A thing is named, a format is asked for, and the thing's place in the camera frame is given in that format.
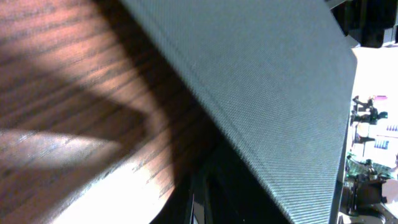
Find black gift box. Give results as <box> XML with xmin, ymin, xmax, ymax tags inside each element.
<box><xmin>123</xmin><ymin>0</ymin><xmax>356</xmax><ymax>224</ymax></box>

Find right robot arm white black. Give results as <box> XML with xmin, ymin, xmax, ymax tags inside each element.
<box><xmin>325</xmin><ymin>0</ymin><xmax>397</xmax><ymax>49</ymax></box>

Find background robot equipment clutter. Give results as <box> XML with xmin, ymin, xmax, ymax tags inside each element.
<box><xmin>336</xmin><ymin>95</ymin><xmax>397</xmax><ymax>224</ymax></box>

